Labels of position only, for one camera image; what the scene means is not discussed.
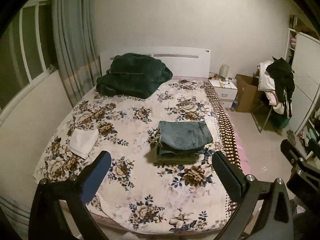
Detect chair with piled clothes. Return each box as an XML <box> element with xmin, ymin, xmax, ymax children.
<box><xmin>251</xmin><ymin>57</ymin><xmax>295</xmax><ymax>132</ymax></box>

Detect white framed window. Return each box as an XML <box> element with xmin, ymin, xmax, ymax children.
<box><xmin>1</xmin><ymin>0</ymin><xmax>57</xmax><ymax>122</ymax></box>

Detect white bed headboard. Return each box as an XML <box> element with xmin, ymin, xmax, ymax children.
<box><xmin>100</xmin><ymin>46</ymin><xmax>211</xmax><ymax>79</ymax></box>

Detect brown cardboard box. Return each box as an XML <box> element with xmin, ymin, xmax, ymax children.
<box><xmin>235</xmin><ymin>74</ymin><xmax>261</xmax><ymax>113</ymax></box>

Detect olive folded garment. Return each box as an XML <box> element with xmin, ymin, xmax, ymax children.
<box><xmin>149</xmin><ymin>153</ymin><xmax>199</xmax><ymax>165</ymax></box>

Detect striped grey curtain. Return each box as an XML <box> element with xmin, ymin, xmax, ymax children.
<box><xmin>52</xmin><ymin>0</ymin><xmax>101</xmax><ymax>106</ymax></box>

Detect floral bed sheet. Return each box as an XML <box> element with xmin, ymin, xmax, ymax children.
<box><xmin>34</xmin><ymin>80</ymin><xmax>240</xmax><ymax>235</ymax></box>

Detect white folded cloth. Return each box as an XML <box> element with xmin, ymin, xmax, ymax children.
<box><xmin>68</xmin><ymin>128</ymin><xmax>99</xmax><ymax>159</ymax></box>

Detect blue denim pants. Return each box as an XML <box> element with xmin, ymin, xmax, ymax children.
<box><xmin>157</xmin><ymin>121</ymin><xmax>213</xmax><ymax>157</ymax></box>

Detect white wardrobe shelf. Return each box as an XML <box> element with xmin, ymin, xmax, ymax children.
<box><xmin>285</xmin><ymin>15</ymin><xmax>319</xmax><ymax>158</ymax></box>

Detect white nightstand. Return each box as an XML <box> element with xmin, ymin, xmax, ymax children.
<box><xmin>209</xmin><ymin>79</ymin><xmax>238</xmax><ymax>109</ymax></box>

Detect dark green blanket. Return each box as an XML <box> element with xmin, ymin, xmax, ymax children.
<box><xmin>96</xmin><ymin>53</ymin><xmax>173</xmax><ymax>99</ymax></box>

